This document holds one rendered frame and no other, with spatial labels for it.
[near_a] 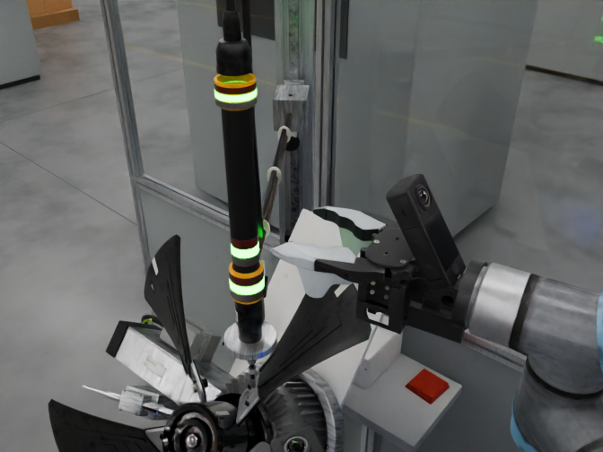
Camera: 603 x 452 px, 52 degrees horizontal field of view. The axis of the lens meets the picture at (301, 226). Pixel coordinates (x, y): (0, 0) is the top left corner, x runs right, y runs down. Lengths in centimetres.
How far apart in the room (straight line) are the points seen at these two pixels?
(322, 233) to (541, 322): 73
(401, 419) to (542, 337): 97
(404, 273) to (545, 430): 20
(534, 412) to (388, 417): 90
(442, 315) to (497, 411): 107
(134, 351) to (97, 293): 208
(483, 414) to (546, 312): 115
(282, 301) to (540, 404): 73
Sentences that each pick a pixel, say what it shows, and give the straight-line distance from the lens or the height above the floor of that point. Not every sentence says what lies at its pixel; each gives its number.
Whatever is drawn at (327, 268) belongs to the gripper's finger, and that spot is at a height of 166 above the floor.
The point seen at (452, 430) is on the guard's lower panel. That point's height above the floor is 64.
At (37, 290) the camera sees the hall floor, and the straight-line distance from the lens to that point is 356.
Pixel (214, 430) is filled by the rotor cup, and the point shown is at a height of 125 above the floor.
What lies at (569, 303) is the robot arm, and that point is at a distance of 60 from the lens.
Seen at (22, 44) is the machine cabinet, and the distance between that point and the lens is 664.
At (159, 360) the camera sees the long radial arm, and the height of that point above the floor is 113.
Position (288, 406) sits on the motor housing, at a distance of 112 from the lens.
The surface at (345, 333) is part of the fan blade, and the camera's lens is 90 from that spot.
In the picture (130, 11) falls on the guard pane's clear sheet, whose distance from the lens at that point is 203.
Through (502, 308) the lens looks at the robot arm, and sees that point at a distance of 60.
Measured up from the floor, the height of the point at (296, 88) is 158.
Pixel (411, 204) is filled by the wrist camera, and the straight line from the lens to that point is 59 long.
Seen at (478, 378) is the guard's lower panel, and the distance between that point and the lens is 166.
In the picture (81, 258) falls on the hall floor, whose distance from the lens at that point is 372.
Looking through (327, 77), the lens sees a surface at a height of 155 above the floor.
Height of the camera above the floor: 203
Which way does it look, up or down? 32 degrees down
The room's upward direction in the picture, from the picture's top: straight up
